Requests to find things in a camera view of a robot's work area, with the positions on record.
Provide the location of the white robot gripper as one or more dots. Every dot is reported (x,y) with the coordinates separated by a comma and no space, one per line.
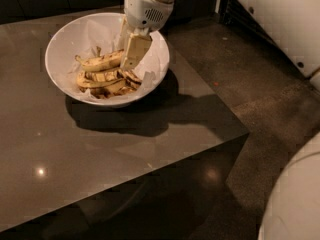
(146,10)

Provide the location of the spotted yellow banana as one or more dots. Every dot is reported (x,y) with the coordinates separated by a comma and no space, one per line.
(100,63)

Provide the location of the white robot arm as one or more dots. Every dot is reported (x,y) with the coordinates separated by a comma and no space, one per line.
(222,194)

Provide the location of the right lower bruised banana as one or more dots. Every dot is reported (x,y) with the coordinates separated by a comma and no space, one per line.
(132,82)

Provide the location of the lower front yellow banana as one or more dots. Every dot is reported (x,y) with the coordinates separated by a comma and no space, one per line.
(100,83)

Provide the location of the white ceramic bowl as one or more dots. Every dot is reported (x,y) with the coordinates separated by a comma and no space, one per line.
(56,57)

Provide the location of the white paper liner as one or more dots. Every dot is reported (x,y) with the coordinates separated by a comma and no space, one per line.
(151,70)

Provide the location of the dark metal rack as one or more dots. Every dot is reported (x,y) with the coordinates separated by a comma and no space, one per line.
(231,12)

